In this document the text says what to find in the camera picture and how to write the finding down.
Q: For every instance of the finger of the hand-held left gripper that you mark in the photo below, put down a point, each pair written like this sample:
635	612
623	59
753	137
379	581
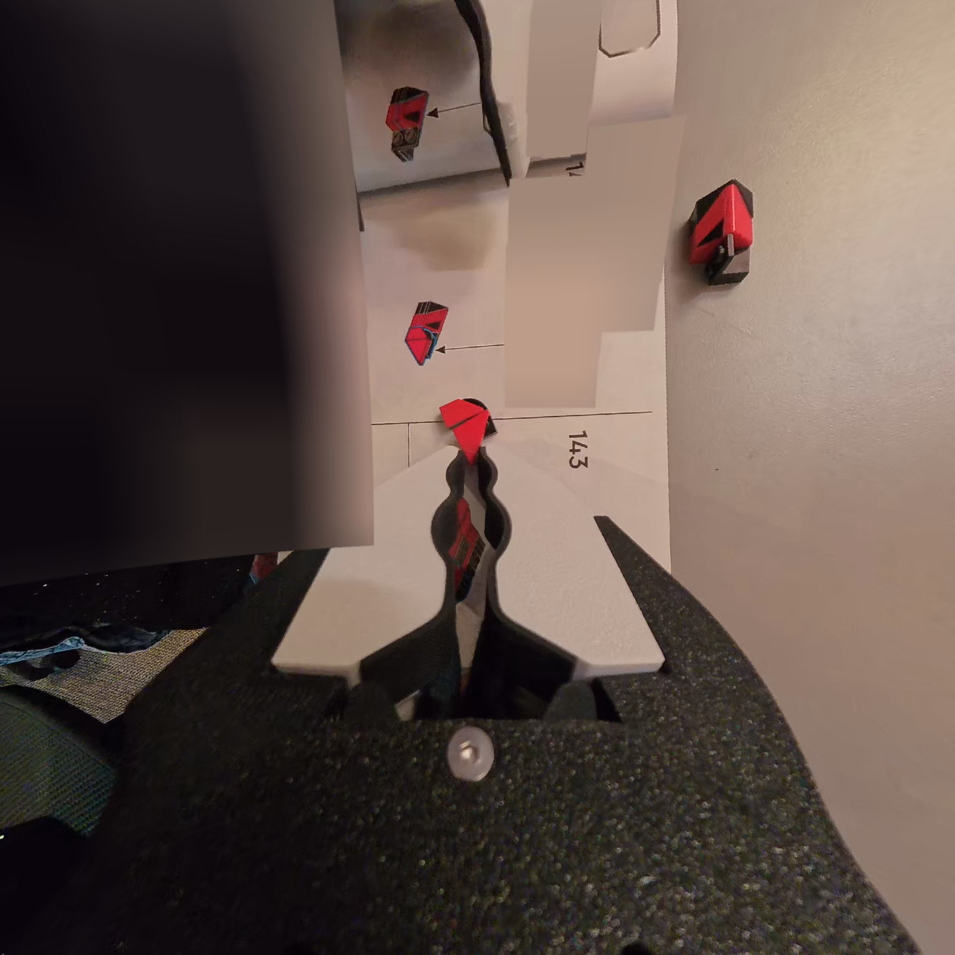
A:
556	89

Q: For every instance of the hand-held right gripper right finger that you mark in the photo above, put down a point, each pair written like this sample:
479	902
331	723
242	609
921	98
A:
574	597

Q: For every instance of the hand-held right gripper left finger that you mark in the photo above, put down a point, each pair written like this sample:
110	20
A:
373	597

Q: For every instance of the lego instruction booklet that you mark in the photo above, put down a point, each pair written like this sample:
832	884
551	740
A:
627	462

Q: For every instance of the small red lego wedge piece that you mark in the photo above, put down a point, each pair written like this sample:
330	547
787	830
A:
466	429

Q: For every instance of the red black lego subassembly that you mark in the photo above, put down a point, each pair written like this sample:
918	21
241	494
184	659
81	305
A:
720	224

